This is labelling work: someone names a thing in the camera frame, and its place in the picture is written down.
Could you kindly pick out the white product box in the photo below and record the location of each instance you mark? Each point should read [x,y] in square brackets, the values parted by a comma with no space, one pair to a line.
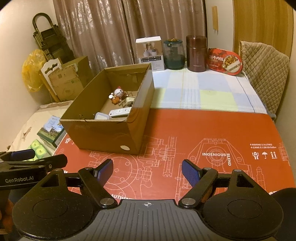
[148,46]

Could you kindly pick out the green tissue pack bundle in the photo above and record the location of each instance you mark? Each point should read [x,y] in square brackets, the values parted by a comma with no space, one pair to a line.
[40,150]

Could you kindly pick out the white remote control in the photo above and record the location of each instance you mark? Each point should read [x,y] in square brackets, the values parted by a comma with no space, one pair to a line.
[120,112]

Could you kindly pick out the white carved chair back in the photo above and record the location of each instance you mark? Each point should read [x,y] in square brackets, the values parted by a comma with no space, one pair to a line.
[49,66]

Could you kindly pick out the person's left hand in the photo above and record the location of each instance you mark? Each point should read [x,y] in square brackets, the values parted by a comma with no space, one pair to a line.
[8,220]

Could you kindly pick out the plain brown cardboard box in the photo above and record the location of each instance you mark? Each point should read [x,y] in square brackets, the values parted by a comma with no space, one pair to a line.
[83,67]

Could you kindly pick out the brown thermos flask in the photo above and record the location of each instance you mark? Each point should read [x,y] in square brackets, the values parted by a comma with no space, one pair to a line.
[196,55]

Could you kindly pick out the checked pastel tablecloth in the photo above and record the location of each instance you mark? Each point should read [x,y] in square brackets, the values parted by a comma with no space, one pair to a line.
[208,97]

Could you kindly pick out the beige quilted chair cover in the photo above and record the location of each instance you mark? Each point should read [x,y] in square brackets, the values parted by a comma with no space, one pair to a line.
[266,69]

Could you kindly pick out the yellow plastic bag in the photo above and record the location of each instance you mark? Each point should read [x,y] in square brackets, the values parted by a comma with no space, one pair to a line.
[30,69]

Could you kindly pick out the green glass jar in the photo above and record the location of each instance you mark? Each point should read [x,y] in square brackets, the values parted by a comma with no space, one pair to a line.
[174,55]

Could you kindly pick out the red instant meal tray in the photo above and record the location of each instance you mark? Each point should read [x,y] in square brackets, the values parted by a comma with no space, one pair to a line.
[219,60]

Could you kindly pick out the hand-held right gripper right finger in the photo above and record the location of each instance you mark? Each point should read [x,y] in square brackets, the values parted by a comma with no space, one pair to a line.
[190,172]

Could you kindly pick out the cream bed sheet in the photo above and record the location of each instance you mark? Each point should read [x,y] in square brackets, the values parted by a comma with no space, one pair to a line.
[30,125]

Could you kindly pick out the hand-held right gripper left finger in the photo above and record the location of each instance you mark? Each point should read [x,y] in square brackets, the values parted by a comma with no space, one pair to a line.
[105,170]

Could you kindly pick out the milk carton gift box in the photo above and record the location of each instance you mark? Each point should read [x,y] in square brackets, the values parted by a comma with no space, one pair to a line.
[50,132]

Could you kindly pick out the wooden wardrobe door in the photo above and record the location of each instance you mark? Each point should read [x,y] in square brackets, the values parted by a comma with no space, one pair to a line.
[261,23]

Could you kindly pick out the folded ladder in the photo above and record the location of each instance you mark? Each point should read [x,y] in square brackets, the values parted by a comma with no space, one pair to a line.
[53,39]

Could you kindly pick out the red blueprint mat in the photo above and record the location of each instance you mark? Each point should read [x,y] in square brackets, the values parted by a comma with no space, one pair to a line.
[208,129]

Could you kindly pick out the beige patterned curtain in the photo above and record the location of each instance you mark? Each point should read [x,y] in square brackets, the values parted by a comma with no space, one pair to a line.
[87,30]
[161,18]

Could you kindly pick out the cardboard box with green print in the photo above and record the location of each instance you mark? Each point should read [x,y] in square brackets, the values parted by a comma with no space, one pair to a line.
[64,85]

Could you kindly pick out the white power adapter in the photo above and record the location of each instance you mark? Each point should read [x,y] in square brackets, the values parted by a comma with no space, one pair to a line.
[103,116]

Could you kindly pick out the white plastic device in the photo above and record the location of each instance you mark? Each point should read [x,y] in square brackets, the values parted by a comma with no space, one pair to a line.
[130,100]

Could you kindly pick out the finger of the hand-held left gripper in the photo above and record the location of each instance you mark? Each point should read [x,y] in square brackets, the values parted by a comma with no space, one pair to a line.
[55,161]
[22,154]

